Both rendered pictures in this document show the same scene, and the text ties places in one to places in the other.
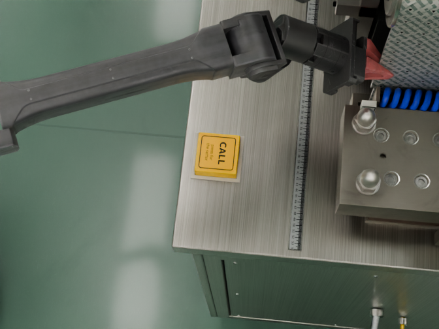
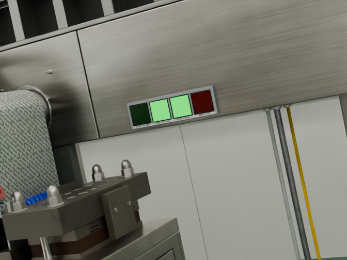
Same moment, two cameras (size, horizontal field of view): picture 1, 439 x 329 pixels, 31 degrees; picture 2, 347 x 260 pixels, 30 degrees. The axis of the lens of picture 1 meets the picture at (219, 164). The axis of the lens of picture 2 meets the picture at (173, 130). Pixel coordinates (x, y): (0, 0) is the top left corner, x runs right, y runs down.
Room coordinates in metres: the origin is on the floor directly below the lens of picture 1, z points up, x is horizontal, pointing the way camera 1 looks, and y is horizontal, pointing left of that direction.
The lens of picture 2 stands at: (-0.35, 1.07, 1.22)
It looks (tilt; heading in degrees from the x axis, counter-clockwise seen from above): 3 degrees down; 286
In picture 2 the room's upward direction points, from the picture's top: 12 degrees counter-clockwise
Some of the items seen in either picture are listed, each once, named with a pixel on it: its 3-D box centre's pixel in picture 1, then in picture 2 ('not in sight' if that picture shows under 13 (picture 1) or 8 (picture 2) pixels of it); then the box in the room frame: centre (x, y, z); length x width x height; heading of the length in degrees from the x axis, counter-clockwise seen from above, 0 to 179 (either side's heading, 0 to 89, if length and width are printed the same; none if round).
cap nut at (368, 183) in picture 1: (370, 179); (53, 195); (0.33, -0.22, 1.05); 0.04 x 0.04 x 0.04
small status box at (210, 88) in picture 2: not in sight; (171, 108); (0.11, -0.50, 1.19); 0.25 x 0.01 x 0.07; 169
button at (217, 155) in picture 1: (217, 155); not in sight; (0.44, 0.00, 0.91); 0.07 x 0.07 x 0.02; 79
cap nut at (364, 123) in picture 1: (365, 118); (17, 200); (0.43, -0.22, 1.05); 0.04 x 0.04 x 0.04
